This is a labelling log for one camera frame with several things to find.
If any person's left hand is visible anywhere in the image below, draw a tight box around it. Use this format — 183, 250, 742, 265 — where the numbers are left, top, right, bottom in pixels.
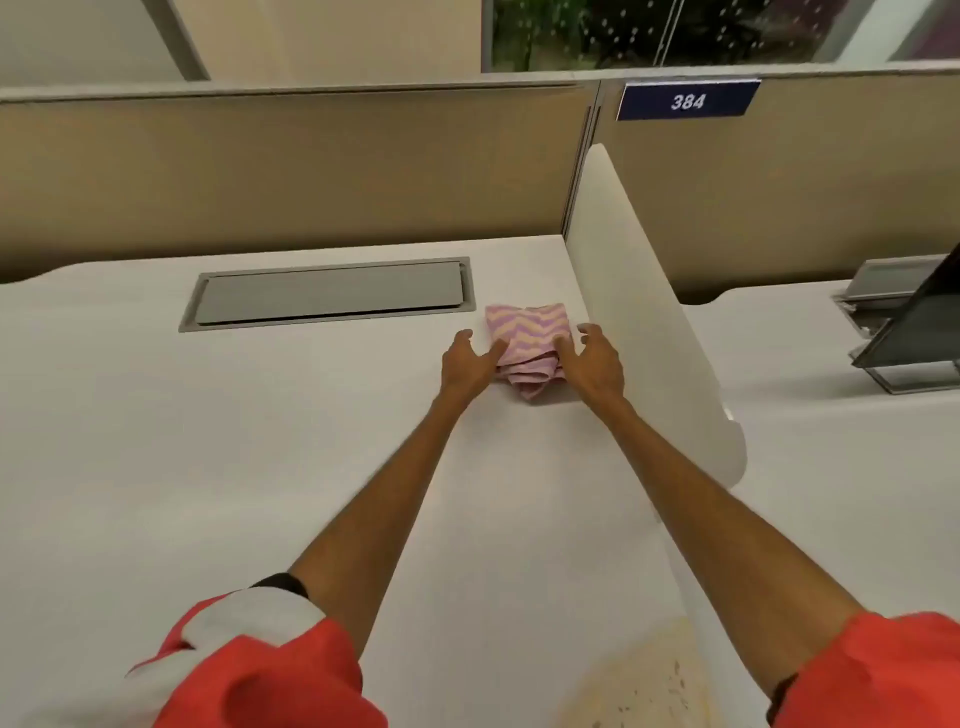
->
438, 328, 512, 407

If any person's right hand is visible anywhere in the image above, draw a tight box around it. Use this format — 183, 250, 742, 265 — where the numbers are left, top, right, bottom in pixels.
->
553, 322, 627, 415

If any pink striped cloth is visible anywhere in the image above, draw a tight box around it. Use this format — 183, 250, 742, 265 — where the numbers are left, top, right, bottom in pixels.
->
483, 302, 575, 403

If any person's right forearm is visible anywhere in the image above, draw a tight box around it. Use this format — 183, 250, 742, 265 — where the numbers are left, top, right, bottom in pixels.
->
596, 395, 868, 703

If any person's left forearm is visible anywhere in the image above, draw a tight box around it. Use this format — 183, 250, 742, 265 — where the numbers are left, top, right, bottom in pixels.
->
287, 386, 481, 663

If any white desk divider panel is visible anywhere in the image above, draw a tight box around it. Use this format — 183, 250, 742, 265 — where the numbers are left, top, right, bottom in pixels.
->
563, 142, 749, 493

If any neighbouring white desk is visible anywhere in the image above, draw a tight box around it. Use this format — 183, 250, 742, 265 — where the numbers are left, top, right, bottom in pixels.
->
659, 278, 960, 728

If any wide beige partition panel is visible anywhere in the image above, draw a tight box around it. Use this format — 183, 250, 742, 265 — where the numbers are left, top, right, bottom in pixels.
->
0, 80, 601, 285

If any beige partition panel with sign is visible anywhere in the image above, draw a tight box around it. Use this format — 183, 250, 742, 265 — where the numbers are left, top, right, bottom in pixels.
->
592, 63, 960, 305

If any blue number sign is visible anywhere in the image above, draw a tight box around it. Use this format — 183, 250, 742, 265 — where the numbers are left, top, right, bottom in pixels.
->
614, 78, 763, 123

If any grey monitor stand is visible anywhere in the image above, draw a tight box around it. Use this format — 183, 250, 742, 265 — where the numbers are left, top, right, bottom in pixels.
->
849, 344, 960, 396

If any black monitor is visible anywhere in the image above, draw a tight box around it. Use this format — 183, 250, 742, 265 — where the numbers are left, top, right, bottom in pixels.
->
851, 243, 960, 370

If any green potted plant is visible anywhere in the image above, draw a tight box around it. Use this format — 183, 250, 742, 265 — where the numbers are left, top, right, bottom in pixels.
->
491, 0, 601, 70

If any red and white jacket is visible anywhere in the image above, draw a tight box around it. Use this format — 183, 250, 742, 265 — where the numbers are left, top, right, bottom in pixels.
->
127, 587, 960, 728

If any grey cable tray cover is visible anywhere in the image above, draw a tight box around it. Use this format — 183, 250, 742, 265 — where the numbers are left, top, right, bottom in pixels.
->
178, 257, 477, 334

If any open grey cable flap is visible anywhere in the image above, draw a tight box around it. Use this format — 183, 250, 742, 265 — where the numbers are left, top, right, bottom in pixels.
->
832, 253, 948, 339

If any glass window wall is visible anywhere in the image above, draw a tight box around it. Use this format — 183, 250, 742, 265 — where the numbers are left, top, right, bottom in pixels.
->
479, 0, 960, 74

